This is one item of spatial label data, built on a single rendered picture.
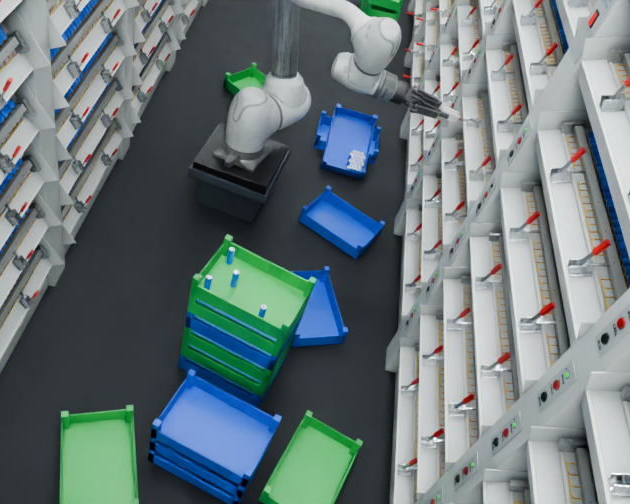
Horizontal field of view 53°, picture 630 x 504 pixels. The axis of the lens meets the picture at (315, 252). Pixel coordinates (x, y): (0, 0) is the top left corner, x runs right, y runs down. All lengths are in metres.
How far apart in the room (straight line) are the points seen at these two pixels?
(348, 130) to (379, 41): 1.19
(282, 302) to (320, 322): 0.51
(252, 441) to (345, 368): 0.54
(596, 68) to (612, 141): 0.25
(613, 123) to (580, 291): 0.32
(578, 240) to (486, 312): 0.39
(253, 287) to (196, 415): 0.40
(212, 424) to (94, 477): 0.36
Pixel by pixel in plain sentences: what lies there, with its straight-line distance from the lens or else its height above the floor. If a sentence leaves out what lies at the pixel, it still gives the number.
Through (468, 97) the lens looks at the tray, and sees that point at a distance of 2.36.
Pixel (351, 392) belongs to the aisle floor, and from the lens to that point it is 2.26.
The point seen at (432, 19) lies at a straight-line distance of 3.67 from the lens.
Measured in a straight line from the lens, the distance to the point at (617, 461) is 1.07.
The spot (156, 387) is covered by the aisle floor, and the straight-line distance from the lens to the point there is 2.15.
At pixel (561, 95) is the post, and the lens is 1.56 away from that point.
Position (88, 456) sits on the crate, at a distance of 2.04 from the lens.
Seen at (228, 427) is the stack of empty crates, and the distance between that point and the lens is 1.92.
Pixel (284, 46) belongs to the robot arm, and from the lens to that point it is 2.48.
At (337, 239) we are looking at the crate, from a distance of 2.62.
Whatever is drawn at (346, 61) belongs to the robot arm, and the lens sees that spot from 2.06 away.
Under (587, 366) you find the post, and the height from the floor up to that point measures 1.12.
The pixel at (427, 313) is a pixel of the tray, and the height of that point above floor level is 0.37.
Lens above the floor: 1.88
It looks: 47 degrees down
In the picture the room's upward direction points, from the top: 21 degrees clockwise
